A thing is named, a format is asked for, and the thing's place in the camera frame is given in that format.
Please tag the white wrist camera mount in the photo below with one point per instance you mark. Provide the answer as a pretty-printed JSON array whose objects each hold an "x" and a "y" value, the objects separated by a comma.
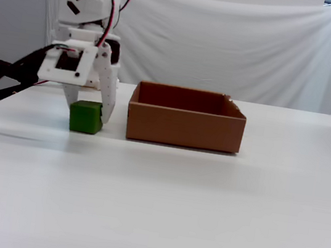
[{"x": 67, "y": 64}]

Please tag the green cube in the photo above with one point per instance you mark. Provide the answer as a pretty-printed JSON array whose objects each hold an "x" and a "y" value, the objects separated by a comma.
[{"x": 85, "y": 117}]

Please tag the white backdrop cloth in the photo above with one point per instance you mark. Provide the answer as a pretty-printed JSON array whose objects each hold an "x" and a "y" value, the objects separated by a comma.
[{"x": 227, "y": 43}]

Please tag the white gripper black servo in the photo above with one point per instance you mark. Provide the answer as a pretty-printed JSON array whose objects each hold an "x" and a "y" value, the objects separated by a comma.
[{"x": 107, "y": 81}]

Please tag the brown cardboard box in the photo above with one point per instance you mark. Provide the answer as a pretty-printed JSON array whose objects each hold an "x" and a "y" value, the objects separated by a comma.
[{"x": 183, "y": 126}]

